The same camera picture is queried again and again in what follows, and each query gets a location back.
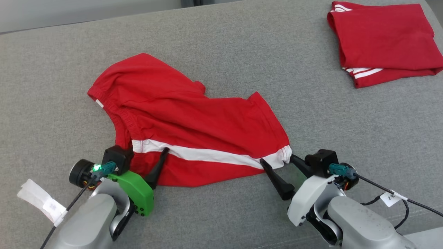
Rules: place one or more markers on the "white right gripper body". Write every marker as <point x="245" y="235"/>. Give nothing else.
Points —
<point x="306" y="197"/>

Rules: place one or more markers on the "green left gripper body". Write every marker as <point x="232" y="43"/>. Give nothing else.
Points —
<point x="138" y="193"/>

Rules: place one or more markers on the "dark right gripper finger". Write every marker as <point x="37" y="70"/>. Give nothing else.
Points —
<point x="301" y="165"/>
<point x="280" y="183"/>

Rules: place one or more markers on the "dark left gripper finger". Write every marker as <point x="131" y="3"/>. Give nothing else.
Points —
<point x="157" y="169"/>

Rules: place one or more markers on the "red shorts with white stripe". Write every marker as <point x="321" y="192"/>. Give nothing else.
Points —
<point x="180" y="114"/>

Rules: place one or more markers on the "red white basketball jersey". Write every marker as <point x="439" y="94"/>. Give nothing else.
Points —
<point x="384" y="38"/>

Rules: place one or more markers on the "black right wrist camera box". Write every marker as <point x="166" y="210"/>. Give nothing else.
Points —
<point x="320" y="160"/>

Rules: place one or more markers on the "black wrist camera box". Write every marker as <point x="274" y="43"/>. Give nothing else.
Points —
<point x="116" y="157"/>
<point x="320" y="160"/>

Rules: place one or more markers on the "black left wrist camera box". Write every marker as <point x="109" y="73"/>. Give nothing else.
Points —
<point x="116" y="157"/>

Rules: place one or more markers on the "grey wall post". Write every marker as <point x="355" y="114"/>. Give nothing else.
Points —
<point x="193" y="2"/>

